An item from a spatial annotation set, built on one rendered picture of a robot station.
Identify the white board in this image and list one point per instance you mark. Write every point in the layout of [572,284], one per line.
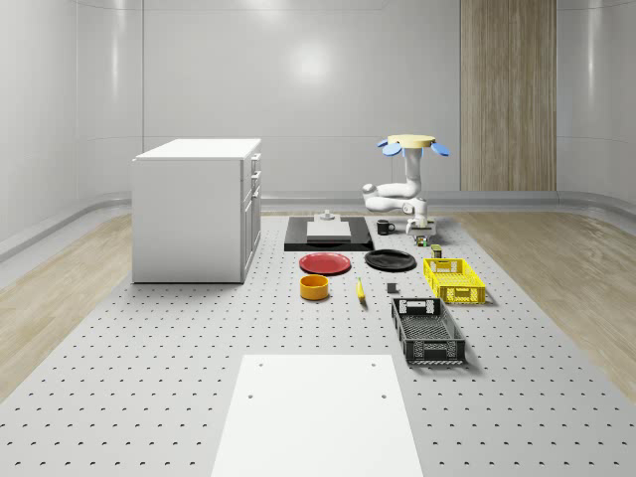
[318,422]

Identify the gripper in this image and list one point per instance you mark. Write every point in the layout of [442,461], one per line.
[418,222]

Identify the yellow basket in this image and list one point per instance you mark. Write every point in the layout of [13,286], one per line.
[459,294]

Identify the grey cube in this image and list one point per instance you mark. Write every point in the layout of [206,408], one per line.
[393,288]

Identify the puzzle cube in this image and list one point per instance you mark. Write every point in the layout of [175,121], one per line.
[423,242]

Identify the banana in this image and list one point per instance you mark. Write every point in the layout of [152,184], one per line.
[361,292]

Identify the flat-sided can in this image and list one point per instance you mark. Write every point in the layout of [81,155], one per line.
[436,251]

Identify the white cabinet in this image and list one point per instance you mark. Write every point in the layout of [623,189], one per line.
[189,218]

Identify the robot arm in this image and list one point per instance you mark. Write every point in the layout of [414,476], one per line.
[412,174]

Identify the red plate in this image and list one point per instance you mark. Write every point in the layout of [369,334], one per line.
[325,263]

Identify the black mug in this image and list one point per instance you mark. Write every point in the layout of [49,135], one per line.
[383,227]

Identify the black plate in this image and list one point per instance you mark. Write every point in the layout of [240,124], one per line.
[390,260]

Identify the dark grey basket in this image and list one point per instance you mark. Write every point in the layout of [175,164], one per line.
[436,350]

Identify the yellow bowl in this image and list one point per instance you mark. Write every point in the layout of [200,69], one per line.
[314,290]

